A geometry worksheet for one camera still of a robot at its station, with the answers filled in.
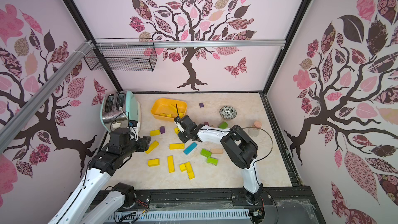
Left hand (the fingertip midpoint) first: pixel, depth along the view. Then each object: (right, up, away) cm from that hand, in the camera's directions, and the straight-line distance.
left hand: (146, 141), depth 78 cm
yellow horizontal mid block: (+13, -7, +15) cm, 21 cm away
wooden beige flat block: (+38, -9, +12) cm, 41 cm away
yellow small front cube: (+18, -15, +4) cm, 24 cm away
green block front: (+35, -13, +8) cm, 38 cm away
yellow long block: (+11, -15, +7) cm, 20 cm away
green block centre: (+31, -9, +10) cm, 34 cm away
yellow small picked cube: (+6, +12, +26) cm, 29 cm away
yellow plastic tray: (+3, +16, +32) cm, 36 cm away
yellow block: (-2, +1, +20) cm, 20 cm away
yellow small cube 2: (+1, +12, +27) cm, 30 cm away
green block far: (+43, +5, +23) cm, 49 cm away
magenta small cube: (+32, +6, +23) cm, 40 cm away
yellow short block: (+2, -13, +7) cm, 15 cm away
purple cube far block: (+28, +19, +36) cm, 49 cm away
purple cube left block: (+3, +3, +20) cm, 21 cm away
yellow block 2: (+8, +17, +32) cm, 37 cm away
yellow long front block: (+22, -17, +4) cm, 28 cm away
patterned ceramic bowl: (+47, +13, +29) cm, 57 cm away
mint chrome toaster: (-21, +16, +11) cm, 29 cm away
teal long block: (+22, -7, +12) cm, 26 cm away
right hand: (+17, +2, +16) cm, 23 cm away
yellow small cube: (+14, +12, +27) cm, 32 cm away
